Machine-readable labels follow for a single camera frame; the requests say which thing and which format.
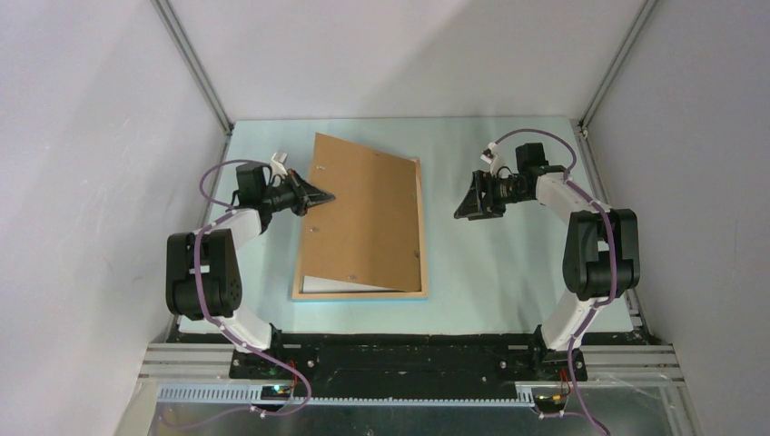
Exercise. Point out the aluminium corner post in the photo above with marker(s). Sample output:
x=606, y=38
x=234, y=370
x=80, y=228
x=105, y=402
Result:
x=185, y=48
x=624, y=50

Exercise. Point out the light blue table mat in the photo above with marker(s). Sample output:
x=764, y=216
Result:
x=491, y=276

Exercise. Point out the left aluminium corner post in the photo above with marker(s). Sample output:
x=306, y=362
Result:
x=185, y=48

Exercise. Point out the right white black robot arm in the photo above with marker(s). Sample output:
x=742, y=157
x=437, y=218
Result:
x=601, y=257

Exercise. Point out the brown fibreboard backing board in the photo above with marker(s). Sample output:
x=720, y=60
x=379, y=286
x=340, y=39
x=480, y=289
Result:
x=361, y=216

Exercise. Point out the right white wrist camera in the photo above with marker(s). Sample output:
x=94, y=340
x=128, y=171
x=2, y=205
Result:
x=491, y=157

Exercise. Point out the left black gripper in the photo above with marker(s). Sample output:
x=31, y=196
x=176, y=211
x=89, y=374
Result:
x=305, y=194

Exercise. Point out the aluminium rail frame front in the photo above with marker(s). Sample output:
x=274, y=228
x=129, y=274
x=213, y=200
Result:
x=200, y=373

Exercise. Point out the light wooden picture frame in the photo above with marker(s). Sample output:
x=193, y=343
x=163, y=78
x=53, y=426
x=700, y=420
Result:
x=361, y=296

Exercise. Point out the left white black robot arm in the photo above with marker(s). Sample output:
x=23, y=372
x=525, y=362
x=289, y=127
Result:
x=203, y=278

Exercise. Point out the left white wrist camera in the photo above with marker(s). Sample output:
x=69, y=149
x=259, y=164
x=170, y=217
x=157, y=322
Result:
x=279, y=162

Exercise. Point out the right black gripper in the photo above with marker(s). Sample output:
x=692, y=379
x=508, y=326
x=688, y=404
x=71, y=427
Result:
x=473, y=205

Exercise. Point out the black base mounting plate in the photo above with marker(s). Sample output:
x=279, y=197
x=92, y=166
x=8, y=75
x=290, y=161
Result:
x=410, y=367

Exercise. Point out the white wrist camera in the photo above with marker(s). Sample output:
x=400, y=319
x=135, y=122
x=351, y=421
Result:
x=491, y=157
x=279, y=162

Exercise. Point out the right aluminium corner post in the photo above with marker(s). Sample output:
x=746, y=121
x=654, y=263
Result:
x=624, y=50

